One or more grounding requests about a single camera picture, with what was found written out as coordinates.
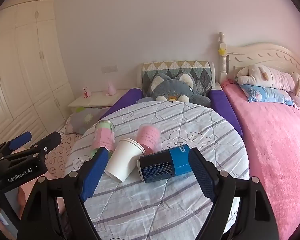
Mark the white wall socket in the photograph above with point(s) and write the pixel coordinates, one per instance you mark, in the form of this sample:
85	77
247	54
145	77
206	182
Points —
109	69

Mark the small pink white figurine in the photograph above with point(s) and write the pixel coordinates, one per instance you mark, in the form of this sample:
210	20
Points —
86	93

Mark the cream wooden bed headboard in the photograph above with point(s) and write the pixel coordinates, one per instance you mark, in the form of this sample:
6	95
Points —
267	54

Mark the white paper cup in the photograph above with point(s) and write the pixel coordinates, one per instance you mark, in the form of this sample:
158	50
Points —
124	159

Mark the small pink toy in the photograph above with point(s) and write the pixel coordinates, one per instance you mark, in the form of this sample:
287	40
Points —
111	90

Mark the purple bed bumper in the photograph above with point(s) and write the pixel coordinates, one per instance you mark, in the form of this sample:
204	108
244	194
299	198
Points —
219	103

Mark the blue and black can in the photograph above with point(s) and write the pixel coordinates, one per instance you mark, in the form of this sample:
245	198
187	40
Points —
164	164

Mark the clear cup green pink paper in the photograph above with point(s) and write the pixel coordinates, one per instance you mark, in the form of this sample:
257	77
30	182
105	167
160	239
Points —
103	137

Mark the yellow star decoration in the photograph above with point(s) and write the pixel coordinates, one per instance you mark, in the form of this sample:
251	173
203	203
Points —
222	52

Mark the pink fleece blanket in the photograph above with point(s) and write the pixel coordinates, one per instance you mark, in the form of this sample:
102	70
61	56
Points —
271	134

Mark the pink heart pattern sheet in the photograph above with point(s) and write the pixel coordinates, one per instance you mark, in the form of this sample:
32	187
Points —
56	159

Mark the white pink plush pig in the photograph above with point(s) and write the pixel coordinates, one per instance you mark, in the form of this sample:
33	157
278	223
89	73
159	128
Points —
263	76

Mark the grey cat plush toy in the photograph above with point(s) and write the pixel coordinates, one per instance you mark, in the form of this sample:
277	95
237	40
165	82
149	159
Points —
180	89

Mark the white bedside table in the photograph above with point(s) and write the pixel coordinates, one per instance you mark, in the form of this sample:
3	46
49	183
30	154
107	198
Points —
98	100

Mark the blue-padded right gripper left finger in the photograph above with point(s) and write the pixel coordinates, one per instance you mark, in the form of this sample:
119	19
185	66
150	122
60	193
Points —
41	218

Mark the clear cup with pink paper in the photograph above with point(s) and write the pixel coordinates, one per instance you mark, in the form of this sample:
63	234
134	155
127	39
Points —
148	137

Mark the patchwork quilted headboard cover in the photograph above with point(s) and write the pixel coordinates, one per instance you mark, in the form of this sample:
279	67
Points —
203	73

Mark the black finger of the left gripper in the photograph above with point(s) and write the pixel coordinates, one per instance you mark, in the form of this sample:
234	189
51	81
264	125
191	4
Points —
47	144

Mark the blue cartoon pillow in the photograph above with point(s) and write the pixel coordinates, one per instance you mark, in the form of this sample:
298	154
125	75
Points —
266	94

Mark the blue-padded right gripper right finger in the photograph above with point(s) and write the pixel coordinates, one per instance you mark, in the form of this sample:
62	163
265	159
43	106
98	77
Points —
241	208

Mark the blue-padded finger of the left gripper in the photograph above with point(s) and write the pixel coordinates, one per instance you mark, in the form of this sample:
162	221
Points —
16	143

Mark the cream wardrobe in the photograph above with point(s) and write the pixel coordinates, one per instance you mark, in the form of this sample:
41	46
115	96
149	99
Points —
34	88

